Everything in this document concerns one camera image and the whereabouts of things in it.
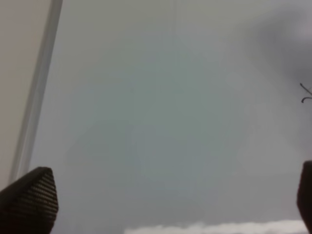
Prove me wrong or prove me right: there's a white whiteboard with aluminium frame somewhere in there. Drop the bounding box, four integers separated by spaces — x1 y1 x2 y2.
19 0 312 234

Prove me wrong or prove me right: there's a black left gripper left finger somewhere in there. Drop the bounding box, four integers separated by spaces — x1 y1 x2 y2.
0 167 59 234

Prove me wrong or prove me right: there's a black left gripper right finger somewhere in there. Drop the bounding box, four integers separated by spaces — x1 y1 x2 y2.
296 160 312 234

